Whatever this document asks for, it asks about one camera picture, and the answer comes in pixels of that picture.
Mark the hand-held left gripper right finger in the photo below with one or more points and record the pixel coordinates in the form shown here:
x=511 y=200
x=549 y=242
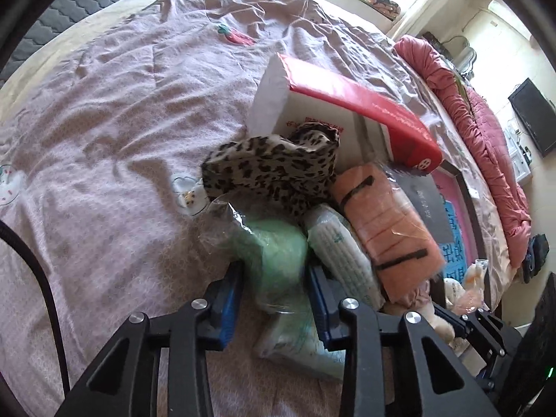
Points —
x=323 y=308

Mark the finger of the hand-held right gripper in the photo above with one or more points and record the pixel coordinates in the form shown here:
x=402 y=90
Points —
x=493 y=330
x=454 y=325

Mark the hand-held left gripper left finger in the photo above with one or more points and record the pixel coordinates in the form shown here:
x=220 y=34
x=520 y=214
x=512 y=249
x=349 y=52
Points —
x=226 y=308

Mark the beige plush toy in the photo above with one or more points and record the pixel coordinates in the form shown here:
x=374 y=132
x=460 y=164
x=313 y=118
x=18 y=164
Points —
x=434 y=319

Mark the white green patterned towel roll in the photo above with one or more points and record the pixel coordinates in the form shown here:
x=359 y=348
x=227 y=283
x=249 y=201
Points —
x=339 y=247

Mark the orange towel with black stripes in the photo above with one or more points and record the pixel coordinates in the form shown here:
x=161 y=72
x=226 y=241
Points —
x=382 y=226

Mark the crinkly plastic snack packet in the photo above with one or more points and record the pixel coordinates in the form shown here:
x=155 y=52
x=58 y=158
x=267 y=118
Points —
x=471 y=295

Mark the pink and blue book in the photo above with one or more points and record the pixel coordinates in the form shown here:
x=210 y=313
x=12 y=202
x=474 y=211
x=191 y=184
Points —
x=456 y=247

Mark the dark blue bag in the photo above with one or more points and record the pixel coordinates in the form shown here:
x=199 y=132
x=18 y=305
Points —
x=534 y=256

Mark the dark blue box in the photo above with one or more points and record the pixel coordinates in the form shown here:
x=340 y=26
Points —
x=430 y=208

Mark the white drawer cabinet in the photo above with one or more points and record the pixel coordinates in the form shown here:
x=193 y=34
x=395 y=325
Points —
x=519 y=156

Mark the pink floral duvet cover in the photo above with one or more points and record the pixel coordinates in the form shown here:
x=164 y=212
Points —
x=130 y=139

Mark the pink quilt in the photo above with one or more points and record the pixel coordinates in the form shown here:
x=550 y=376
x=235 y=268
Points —
x=478 y=117

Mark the black television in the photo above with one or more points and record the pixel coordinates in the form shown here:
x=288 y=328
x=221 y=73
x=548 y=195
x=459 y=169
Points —
x=536 y=117

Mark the red and white carton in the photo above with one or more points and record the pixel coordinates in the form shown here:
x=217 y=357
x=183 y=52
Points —
x=347 y=91

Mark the cream bed sheet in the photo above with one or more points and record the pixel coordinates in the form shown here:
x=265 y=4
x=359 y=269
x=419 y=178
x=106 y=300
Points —
x=65 y=39

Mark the white curtain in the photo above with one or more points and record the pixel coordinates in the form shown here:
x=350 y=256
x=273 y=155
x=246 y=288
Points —
x=417 y=0

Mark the grey quilted headboard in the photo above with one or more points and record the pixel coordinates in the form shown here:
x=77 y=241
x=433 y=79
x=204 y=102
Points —
x=87 y=4

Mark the curved white mirror frame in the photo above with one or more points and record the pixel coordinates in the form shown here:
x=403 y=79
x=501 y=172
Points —
x=460 y=50

